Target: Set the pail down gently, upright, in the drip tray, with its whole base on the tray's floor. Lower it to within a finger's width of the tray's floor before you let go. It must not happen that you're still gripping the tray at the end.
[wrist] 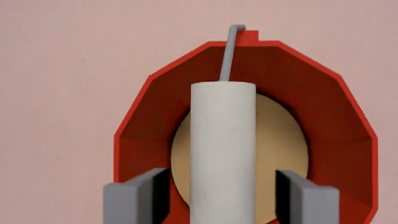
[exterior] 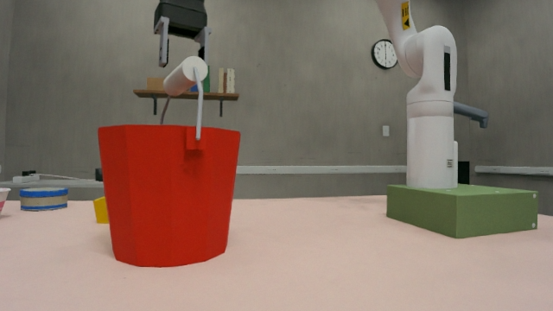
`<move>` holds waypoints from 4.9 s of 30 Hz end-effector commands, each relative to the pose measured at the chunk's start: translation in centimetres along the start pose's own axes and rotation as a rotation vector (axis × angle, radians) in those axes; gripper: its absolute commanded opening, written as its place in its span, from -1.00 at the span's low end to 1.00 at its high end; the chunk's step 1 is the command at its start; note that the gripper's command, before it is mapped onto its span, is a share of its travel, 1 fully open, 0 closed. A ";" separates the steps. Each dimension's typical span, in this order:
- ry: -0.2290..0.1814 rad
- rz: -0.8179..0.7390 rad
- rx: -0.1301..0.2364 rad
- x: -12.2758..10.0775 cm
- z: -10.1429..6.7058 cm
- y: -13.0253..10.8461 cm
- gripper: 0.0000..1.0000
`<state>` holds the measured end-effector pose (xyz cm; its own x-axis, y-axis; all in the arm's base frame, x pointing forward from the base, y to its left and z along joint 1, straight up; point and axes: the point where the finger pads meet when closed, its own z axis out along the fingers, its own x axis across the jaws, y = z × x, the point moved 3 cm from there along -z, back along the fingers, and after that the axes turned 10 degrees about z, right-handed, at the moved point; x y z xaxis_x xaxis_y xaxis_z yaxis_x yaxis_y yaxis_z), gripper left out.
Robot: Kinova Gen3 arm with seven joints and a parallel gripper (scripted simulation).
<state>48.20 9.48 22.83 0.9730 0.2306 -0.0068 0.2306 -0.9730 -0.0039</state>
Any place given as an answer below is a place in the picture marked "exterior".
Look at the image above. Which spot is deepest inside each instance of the red pail with white handle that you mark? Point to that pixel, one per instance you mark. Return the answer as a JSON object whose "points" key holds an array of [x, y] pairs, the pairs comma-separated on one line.
{"points": [[168, 198]]}

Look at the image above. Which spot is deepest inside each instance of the yellow shallow tray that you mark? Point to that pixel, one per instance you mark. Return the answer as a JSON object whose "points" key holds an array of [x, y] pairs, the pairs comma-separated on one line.
{"points": [[100, 211]]}

